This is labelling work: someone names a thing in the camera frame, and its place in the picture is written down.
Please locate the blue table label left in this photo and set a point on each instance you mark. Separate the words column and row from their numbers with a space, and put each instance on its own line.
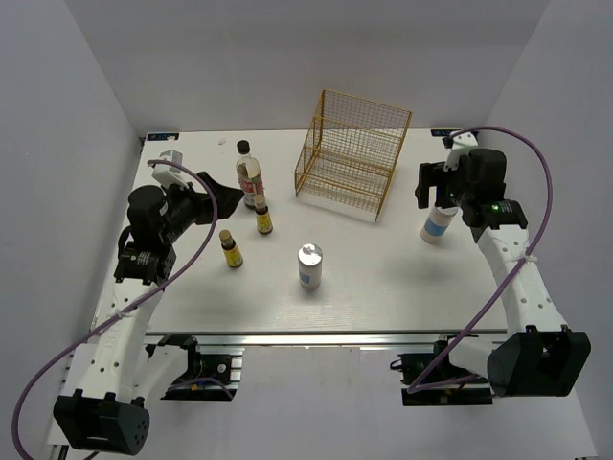
column 162, row 136

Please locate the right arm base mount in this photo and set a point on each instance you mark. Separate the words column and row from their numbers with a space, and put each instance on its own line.
column 456, row 389

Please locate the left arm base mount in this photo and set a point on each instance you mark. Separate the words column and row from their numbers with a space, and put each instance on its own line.
column 206, row 374

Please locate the white shaker blue label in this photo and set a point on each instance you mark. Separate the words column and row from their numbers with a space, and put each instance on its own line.
column 437, row 223
column 310, row 265

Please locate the gold wire rack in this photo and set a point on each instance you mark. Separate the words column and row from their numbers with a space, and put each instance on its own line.
column 351, row 151

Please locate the small yellow-label bottle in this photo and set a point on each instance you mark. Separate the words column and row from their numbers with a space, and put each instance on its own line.
column 264, row 221
column 230, row 249

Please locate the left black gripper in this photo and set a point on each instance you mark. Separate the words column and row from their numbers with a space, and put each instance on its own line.
column 203, row 202

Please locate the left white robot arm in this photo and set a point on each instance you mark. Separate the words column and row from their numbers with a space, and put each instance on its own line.
column 109, row 409

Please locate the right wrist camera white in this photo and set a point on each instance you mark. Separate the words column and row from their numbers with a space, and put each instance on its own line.
column 458, row 143

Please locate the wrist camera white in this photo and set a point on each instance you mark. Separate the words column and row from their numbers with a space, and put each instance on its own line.
column 168, row 175
column 458, row 143

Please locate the tall black-capped sauce bottle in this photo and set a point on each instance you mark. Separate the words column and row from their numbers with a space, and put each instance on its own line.
column 249, row 174

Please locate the blue table label right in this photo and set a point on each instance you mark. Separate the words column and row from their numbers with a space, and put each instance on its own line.
column 441, row 132

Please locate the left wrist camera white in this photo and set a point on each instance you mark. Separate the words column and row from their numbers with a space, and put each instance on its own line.
column 168, row 175

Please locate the small yellow-label bottle front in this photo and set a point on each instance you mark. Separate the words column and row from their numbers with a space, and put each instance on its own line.
column 230, row 249

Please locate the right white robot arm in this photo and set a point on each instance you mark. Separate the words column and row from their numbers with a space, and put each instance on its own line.
column 541, row 356

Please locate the blue table label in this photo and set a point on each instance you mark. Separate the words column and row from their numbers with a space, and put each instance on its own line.
column 441, row 132
column 162, row 136

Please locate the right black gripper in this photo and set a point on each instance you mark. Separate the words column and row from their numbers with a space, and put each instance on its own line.
column 434, row 175

